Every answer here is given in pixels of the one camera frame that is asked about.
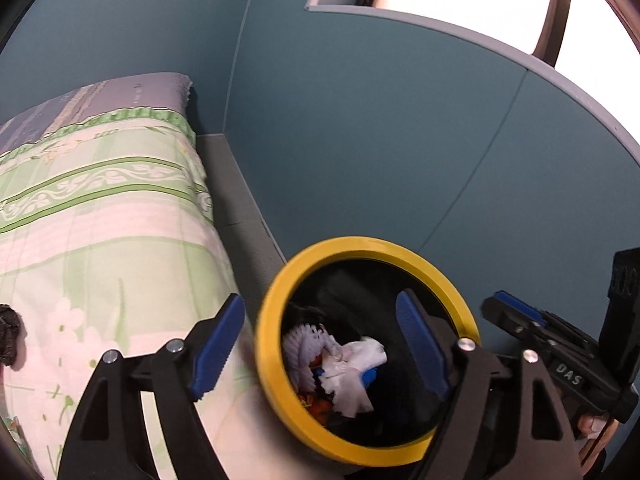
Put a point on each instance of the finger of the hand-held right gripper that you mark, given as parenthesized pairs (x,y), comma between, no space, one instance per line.
(520,306)
(502,317)

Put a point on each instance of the orange wrapper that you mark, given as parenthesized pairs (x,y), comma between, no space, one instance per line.
(315,405)

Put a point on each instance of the person's right hand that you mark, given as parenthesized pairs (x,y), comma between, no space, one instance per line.
(592,425)

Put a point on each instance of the blue plastic piece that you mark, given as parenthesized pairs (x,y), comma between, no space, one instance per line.
(369,376)

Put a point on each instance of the colourful patterned cloth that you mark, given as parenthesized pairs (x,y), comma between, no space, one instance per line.
(10,432)

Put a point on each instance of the black bin with yellow rim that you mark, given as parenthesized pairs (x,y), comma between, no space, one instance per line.
(270,361)

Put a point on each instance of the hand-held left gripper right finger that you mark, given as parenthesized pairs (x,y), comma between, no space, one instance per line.
(421,346)

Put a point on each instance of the black crumpled object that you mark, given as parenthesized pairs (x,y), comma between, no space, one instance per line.
(9,332)

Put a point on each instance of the striped grey bed mattress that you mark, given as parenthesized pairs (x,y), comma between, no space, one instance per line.
(90,97)

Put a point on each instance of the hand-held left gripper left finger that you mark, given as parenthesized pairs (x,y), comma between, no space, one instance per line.
(217,346)

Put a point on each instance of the green floral blanket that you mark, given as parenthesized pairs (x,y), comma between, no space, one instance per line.
(115,240)

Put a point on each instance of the white tissue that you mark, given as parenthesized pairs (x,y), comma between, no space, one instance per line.
(357,365)

